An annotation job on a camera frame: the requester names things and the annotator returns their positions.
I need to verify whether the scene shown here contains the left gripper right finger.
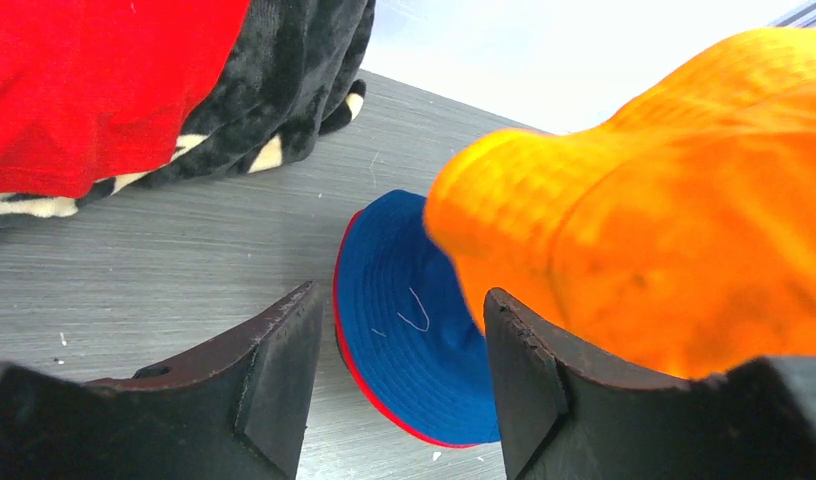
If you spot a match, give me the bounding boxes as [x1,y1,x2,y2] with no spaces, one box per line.
[484,289,816,479]

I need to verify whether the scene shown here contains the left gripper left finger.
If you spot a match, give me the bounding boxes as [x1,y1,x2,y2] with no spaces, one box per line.
[0,282,323,479]

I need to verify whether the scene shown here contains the blue bucket hat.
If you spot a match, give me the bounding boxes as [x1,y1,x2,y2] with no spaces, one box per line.
[338,190,500,445]

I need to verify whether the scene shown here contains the orange hat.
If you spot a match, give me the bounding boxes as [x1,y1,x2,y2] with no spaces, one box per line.
[424,28,816,378]

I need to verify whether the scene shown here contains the black floral plush blanket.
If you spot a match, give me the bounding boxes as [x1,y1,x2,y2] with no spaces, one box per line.
[0,0,376,229]

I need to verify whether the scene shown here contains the red cloth on blanket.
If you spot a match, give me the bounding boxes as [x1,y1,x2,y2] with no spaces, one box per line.
[0,1,248,198]

